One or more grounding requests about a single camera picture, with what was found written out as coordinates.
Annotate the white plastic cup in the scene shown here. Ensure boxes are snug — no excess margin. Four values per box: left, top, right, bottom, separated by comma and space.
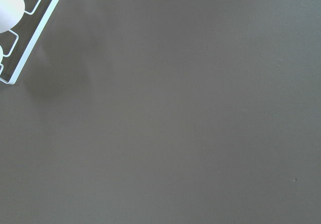
1, 0, 25, 33

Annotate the white wire cup rack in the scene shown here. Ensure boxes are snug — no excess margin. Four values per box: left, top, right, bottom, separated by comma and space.
1, 0, 59, 85

